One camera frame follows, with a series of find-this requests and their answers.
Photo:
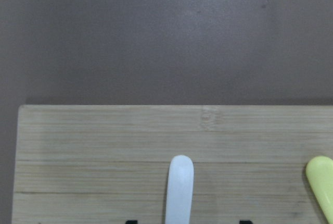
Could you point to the yellow plastic knife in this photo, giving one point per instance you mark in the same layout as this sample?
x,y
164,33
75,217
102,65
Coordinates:
x,y
319,174

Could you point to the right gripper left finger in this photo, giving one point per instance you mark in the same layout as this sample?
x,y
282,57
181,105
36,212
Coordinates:
x,y
131,222

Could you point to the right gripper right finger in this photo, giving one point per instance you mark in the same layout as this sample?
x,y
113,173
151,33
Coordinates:
x,y
245,222

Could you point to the bamboo cutting board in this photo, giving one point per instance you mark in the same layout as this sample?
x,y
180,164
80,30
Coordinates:
x,y
109,164

